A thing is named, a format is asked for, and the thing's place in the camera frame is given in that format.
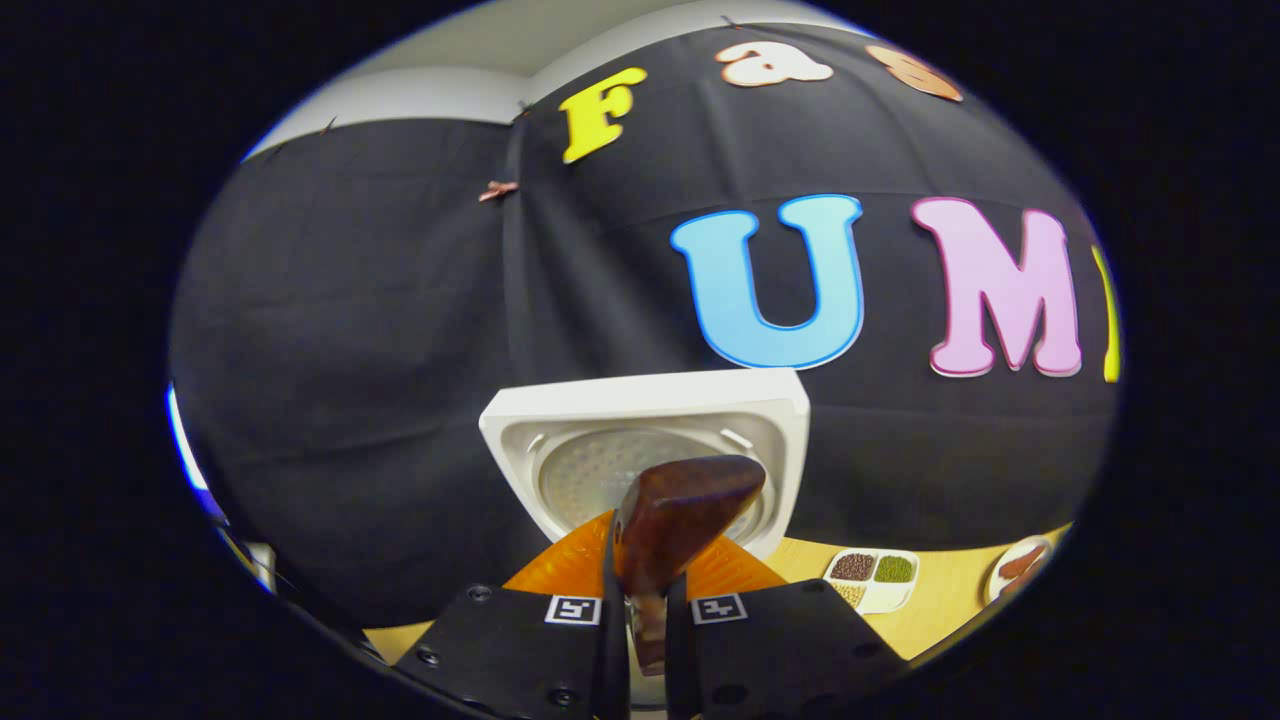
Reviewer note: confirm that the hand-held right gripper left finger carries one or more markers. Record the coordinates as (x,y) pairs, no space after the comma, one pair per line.
(500,655)

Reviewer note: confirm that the black backdrop cloth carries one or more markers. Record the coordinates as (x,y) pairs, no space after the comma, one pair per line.
(350,350)

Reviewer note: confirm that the white round plate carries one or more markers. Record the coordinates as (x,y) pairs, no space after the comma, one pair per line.
(995,590)

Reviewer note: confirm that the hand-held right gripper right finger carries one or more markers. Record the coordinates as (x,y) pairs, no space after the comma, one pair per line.
(780,655)

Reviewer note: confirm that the red sausage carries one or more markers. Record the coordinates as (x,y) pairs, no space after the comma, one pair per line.
(1018,583)
(1022,560)

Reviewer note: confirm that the brown wooden spoon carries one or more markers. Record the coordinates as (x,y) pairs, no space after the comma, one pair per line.
(690,500)

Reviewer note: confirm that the pink clothes peg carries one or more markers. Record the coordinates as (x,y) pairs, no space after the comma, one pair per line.
(498,190)

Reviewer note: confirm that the white divided bean dish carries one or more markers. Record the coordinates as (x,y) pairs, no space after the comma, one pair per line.
(872,598)

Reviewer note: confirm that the white rice cooker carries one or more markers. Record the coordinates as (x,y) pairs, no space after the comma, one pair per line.
(650,400)

